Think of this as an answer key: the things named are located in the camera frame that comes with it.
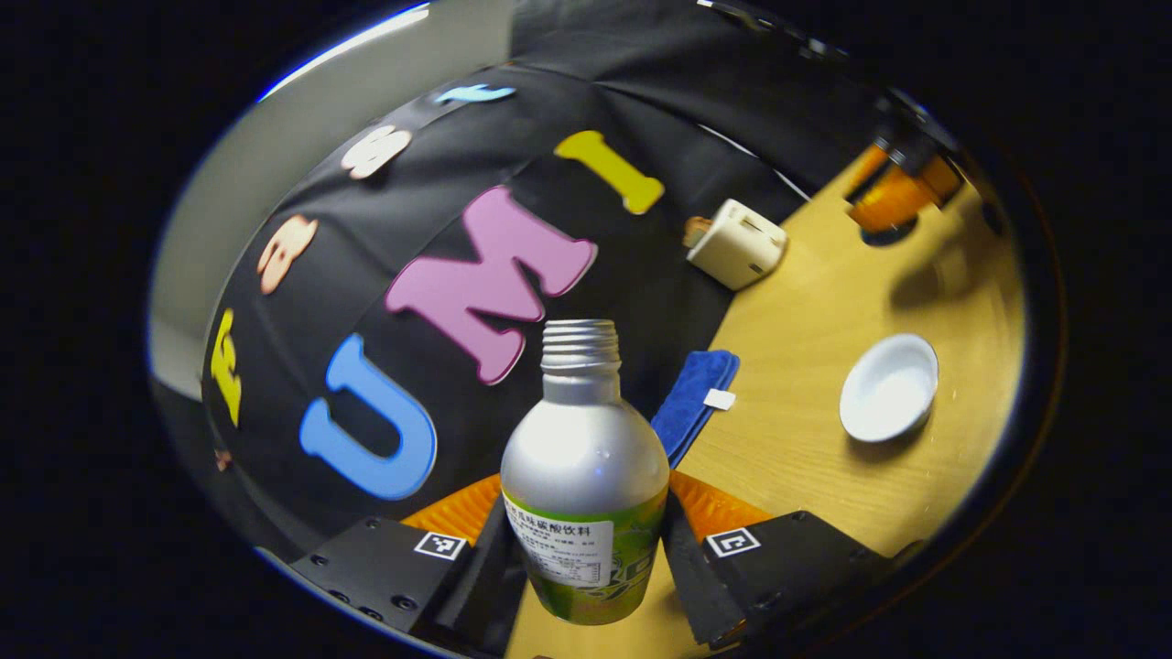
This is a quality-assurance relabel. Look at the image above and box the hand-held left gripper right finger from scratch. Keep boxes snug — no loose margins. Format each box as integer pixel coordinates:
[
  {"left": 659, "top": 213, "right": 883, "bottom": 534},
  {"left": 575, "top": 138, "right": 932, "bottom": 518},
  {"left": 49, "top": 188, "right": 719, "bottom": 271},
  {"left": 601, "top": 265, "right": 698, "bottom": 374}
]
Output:
[{"left": 661, "top": 470, "right": 894, "bottom": 649}]

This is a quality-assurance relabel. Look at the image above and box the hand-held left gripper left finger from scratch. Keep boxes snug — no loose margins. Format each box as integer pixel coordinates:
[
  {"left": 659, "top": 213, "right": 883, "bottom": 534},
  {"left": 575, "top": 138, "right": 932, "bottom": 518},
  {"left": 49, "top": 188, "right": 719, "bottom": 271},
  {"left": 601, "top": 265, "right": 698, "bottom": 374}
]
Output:
[{"left": 288, "top": 473, "right": 527, "bottom": 655}]

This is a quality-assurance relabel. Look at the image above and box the silver green water bottle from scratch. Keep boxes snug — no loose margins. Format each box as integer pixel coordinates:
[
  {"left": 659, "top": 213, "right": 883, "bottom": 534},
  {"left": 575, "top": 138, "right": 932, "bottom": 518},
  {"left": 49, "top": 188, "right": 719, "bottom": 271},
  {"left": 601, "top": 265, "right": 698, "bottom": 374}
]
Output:
[{"left": 500, "top": 319, "right": 671, "bottom": 626}]

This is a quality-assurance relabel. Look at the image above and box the teal teacup white inside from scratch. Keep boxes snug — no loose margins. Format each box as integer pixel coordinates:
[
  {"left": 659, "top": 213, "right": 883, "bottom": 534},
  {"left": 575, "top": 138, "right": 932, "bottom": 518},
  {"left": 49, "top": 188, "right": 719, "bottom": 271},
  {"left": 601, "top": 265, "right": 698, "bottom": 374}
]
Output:
[{"left": 839, "top": 333, "right": 940, "bottom": 444}]

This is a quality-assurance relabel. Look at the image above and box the white toaster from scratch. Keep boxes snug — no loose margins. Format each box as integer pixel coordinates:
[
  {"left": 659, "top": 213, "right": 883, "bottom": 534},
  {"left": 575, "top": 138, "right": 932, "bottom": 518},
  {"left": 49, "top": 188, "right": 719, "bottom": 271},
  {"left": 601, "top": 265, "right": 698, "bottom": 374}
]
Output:
[{"left": 687, "top": 199, "right": 788, "bottom": 291}]

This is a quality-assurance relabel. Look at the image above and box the folded blue towel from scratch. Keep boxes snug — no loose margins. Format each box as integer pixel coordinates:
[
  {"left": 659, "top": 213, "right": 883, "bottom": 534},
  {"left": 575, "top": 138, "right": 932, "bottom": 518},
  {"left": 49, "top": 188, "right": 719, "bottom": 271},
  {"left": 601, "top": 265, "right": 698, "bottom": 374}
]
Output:
[{"left": 651, "top": 350, "right": 741, "bottom": 468}]

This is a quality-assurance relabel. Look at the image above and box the black backdrop cloth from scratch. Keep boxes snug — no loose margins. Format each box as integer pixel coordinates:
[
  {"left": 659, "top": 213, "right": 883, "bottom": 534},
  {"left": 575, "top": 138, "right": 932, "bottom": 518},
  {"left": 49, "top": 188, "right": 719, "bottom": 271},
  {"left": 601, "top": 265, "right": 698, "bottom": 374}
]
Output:
[{"left": 201, "top": 0, "right": 880, "bottom": 559}]

